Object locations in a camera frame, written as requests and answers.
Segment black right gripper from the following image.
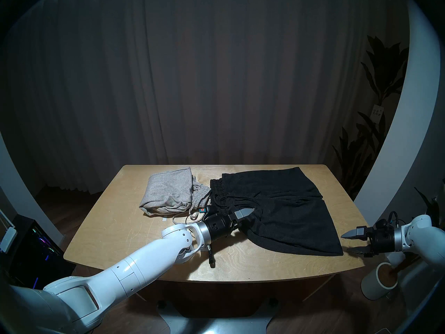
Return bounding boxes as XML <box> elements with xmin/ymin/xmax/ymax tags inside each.
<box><xmin>341</xmin><ymin>220</ymin><xmax>397</xmax><ymax>257</ymax></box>

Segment white cylindrical plant pot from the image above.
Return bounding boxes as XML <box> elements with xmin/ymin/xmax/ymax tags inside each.
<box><xmin>361</xmin><ymin>262</ymin><xmax>399</xmax><ymax>300</ymax></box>

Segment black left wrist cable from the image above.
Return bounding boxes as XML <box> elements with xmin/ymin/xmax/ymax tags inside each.
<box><xmin>186</xmin><ymin>212</ymin><xmax>217</xmax><ymax>269</ymax></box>

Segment tall dark leafy plant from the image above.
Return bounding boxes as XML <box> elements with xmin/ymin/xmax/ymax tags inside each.
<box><xmin>332</xmin><ymin>35</ymin><xmax>410</xmax><ymax>200</ymax></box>

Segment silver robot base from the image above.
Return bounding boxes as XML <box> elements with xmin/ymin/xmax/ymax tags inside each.
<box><xmin>156</xmin><ymin>299</ymin><xmax>278</xmax><ymax>334</ymax></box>

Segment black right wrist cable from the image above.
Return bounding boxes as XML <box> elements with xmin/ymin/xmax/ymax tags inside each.
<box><xmin>377</xmin><ymin>211</ymin><xmax>399</xmax><ymax>229</ymax></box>

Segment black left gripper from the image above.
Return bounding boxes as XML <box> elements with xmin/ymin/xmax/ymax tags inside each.
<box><xmin>203</xmin><ymin>208</ymin><xmax>256</xmax><ymax>242</ymax></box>

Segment black drawstring pants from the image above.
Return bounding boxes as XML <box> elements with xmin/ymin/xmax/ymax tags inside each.
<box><xmin>210</xmin><ymin>167</ymin><xmax>345</xmax><ymax>256</ymax></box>

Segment small white box device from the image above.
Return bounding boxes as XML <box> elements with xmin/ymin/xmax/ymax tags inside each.
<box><xmin>0</xmin><ymin>225</ymin><xmax>17</xmax><ymax>253</ymax></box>

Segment brown pleated curtain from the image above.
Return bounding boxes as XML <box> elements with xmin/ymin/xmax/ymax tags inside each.
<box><xmin>0</xmin><ymin>0</ymin><xmax>411</xmax><ymax>198</ymax></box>

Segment grey drawstring pants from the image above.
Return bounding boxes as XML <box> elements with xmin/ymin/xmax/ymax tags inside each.
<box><xmin>139</xmin><ymin>167</ymin><xmax>212</xmax><ymax>223</ymax></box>

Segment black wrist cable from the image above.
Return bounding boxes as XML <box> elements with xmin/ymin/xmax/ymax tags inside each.
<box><xmin>186</xmin><ymin>212</ymin><xmax>217</xmax><ymax>269</ymax></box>
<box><xmin>377</xmin><ymin>211</ymin><xmax>399</xmax><ymax>229</ymax></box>

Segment black computer tower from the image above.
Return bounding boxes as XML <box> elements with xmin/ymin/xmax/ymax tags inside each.
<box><xmin>9</xmin><ymin>214</ymin><xmax>75</xmax><ymax>290</ymax></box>

